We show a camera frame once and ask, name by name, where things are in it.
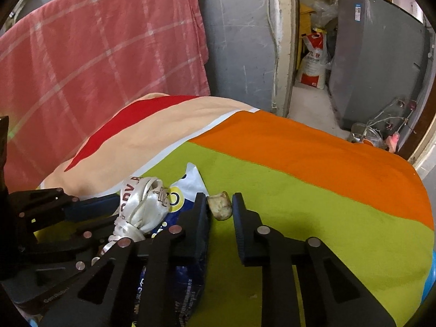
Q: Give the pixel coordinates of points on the yellow plastic object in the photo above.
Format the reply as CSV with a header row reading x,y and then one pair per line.
x,y
304,24

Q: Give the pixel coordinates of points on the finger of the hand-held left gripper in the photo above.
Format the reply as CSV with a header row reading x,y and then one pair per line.
x,y
68,243
92,207

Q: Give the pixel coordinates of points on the pink plaid blanket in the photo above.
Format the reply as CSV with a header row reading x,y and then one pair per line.
x,y
85,64

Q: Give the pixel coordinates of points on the crumpled clear plastic bag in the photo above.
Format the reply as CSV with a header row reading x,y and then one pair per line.
x,y
325,13

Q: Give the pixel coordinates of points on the glass jar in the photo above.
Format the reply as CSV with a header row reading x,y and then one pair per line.
x,y
368,136

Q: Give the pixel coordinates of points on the beige lump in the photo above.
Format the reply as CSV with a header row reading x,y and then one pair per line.
x,y
220,206

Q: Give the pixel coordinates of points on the small pink object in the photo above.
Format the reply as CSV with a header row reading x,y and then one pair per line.
x,y
392,142

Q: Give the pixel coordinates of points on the white printed ribbon bundle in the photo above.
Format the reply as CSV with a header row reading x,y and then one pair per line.
x,y
146,211

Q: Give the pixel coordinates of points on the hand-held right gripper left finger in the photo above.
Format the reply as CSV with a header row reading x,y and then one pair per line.
x,y
203,214

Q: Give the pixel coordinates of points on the red white sack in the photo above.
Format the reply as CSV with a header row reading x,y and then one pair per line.
x,y
313,68

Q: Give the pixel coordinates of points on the blue white plastic bag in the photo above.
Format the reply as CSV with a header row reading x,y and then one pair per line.
x,y
186,190

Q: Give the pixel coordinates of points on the colourful striped blanket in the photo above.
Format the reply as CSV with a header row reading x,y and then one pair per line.
x,y
306,184

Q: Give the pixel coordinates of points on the dry twigs with red buds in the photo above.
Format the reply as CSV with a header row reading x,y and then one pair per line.
x,y
391,115

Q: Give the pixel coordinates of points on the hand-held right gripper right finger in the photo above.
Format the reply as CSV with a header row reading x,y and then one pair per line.
x,y
239,219

